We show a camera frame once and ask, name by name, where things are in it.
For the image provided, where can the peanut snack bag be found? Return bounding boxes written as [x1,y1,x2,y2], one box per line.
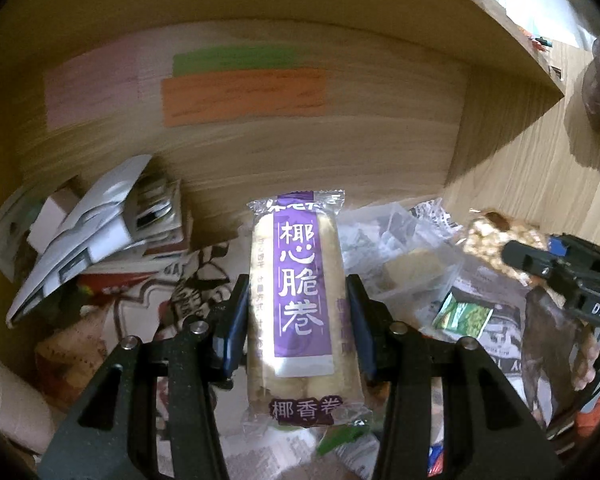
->
[460,209,548,286]

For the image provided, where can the green peas snack packet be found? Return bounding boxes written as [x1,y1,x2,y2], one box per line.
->
[432,292,493,339]

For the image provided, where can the purple coconut roll packet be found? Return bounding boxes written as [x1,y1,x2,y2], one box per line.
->
[247,190,368,427]

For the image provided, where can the beige cracker packet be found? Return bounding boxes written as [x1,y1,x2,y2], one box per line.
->
[384,248,446,287]

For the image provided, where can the green round jelly cup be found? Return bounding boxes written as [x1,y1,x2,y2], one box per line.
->
[316,419,376,456]

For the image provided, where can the person's right hand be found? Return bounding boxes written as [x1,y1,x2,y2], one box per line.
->
[571,326,600,391]

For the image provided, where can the black white patterned bag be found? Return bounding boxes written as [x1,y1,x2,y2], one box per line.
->
[79,238,249,356]

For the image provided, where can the clear plastic container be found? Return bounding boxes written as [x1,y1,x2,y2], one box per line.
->
[337,203,463,318]

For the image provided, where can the stack of magazines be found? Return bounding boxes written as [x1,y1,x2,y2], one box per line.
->
[0,155,193,327]

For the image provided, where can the white box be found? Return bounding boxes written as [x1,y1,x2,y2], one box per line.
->
[0,361,64,455]

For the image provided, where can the orange sticky note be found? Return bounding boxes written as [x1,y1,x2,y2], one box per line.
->
[161,68,327,127]

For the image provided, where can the pink sticky note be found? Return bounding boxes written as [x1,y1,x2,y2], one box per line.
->
[43,39,140,131]

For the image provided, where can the green sticky note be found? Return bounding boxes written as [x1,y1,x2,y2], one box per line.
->
[172,44,300,77]

